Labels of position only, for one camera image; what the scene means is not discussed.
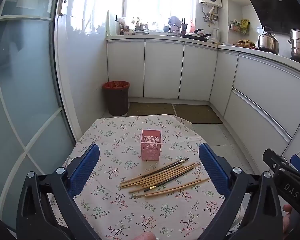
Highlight pale green cutting board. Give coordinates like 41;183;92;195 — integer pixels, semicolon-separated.
105;10;111;37

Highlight person's left hand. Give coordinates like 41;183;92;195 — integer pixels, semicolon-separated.
135;231;156;240

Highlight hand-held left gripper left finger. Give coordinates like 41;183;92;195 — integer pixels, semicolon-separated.
16;144;102;240

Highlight white kitchen base cabinet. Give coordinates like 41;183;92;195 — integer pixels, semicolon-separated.
106;39;218;102
209;49;300;180

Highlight frosted glass sliding door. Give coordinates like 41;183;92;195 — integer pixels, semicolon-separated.
0;0;77;230

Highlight white kitchen countertop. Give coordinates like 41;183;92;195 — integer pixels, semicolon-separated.
106;33;300;68

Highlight water heater pipes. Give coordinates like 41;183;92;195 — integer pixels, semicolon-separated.
201;4;219;27

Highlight plate with food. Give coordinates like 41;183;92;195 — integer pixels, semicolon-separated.
236;39;257;48

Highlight black range hood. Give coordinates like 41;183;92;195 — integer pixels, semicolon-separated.
238;0;300;35

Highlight stainless steel kettle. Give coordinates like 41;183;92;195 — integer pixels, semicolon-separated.
258;26;280;54

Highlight black chopstick with gold band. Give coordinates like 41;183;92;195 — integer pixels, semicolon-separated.
134;157;189;182
143;167;195;192

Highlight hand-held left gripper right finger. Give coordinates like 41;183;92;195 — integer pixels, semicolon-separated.
198;143;285;240

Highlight pink perforated utensil holder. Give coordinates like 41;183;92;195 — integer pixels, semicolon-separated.
140;129;162;161

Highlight brown floor mat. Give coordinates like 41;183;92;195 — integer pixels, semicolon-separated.
126;102;176;117
173;104;223;124

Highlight pile of bamboo chopsticks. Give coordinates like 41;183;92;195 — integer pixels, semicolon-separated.
119;162;210;197

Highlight person's right hand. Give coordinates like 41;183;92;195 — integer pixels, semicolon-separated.
282;204;294;233

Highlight floral tablecloth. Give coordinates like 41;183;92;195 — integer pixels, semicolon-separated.
49;115;243;240

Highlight black frying pan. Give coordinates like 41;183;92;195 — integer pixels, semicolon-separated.
183;31;212;42

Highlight kitchen window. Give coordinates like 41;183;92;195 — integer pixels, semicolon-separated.
70;0;198;32

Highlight brown trash bin red bag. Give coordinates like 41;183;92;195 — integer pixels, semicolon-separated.
102;81;130;117

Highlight metal door handle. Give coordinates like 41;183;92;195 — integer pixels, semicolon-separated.
57;0;76;17

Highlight yellow hanging bag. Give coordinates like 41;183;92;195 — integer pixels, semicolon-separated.
240;19;251;36

